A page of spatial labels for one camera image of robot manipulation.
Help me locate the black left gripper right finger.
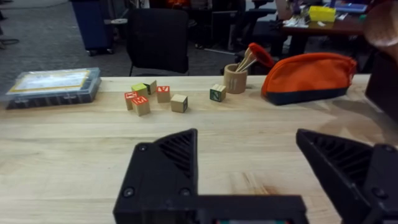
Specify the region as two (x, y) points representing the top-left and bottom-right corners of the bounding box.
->
(295, 128), (398, 224)

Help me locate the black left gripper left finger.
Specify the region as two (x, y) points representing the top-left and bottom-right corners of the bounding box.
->
(113, 128), (199, 213)

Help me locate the wooden utensil holder cup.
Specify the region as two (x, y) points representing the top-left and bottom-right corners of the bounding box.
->
(223, 63), (249, 95)

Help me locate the beige cup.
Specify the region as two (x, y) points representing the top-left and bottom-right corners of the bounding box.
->
(363, 1), (398, 63)

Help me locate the red letter wooden block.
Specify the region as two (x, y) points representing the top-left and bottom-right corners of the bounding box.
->
(131, 95), (152, 117)
(155, 85), (172, 104)
(124, 91), (139, 111)

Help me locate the plain wooden block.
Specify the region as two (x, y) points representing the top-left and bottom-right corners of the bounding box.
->
(170, 93), (189, 114)

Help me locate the dark faced wooden block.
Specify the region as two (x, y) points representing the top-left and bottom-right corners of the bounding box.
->
(143, 79), (158, 96)

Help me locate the green topped wooden block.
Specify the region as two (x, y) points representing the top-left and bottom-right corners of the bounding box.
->
(131, 82), (149, 98)

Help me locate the green letter wooden block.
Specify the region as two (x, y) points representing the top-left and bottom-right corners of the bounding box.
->
(209, 83), (228, 103)

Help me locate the orange zip bag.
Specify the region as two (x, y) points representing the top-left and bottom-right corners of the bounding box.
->
(261, 52), (358, 106)

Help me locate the black office chair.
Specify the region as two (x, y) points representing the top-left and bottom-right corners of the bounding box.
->
(126, 7), (190, 77)

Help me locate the clear plastic parts box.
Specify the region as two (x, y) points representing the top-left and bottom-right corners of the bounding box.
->
(5, 67), (102, 110)

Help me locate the wooden utensil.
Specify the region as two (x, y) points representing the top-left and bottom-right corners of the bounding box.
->
(234, 46), (258, 73)

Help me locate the brown wooden desk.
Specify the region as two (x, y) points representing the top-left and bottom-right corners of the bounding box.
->
(280, 14), (367, 57)

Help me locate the blue bin on wheels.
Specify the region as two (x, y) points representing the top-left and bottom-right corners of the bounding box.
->
(70, 0), (115, 57)

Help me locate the yellow plastic box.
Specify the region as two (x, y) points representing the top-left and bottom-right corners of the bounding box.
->
(308, 5), (337, 23)

